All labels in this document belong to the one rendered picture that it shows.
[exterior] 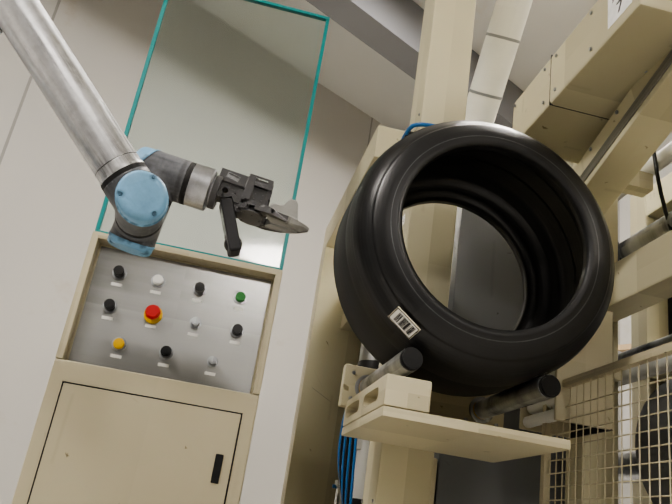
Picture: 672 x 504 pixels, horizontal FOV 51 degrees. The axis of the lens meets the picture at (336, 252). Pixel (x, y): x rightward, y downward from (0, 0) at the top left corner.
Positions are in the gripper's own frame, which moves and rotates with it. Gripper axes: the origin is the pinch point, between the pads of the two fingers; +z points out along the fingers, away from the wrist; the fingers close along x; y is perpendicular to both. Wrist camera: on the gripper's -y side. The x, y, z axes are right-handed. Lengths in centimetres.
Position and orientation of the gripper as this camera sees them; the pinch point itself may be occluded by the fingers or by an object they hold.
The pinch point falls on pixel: (301, 231)
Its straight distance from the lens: 147.3
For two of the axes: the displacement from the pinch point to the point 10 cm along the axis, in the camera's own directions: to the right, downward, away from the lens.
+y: 2.6, -8.9, 3.8
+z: 9.4, 3.2, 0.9
